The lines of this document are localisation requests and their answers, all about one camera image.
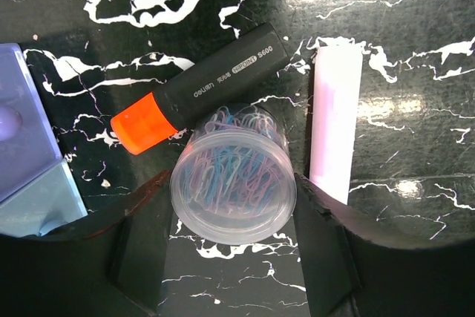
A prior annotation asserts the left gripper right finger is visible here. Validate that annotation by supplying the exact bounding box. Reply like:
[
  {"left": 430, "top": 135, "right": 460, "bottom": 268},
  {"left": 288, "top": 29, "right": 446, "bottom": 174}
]
[{"left": 293, "top": 174, "right": 474, "bottom": 316}]

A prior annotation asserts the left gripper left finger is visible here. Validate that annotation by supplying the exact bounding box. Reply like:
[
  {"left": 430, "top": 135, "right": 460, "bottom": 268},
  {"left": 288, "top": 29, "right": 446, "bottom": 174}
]
[{"left": 1, "top": 171, "right": 171, "bottom": 316}]

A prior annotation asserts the purple plastic drawer box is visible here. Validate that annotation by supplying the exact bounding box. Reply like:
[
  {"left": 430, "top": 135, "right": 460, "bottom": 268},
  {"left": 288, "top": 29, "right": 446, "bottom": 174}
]
[{"left": 1, "top": 43, "right": 62, "bottom": 201}]

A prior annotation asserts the round clear plastic container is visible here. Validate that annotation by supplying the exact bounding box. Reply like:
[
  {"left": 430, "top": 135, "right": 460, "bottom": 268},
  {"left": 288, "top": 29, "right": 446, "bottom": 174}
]
[{"left": 170, "top": 104, "right": 297, "bottom": 245}]

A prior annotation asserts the orange cap black marker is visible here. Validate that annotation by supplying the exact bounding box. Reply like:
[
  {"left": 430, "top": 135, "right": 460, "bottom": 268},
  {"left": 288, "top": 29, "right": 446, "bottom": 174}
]
[{"left": 111, "top": 23, "right": 289, "bottom": 154}]

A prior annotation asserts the pink purple pen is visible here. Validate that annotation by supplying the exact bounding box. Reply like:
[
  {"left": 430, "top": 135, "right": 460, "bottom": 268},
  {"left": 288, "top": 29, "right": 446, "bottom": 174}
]
[{"left": 309, "top": 45, "right": 363, "bottom": 204}]

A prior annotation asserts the light blue drawer box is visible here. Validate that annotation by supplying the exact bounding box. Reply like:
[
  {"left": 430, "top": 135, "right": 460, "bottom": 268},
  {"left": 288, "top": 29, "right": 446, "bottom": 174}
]
[{"left": 1, "top": 160, "right": 88, "bottom": 238}]

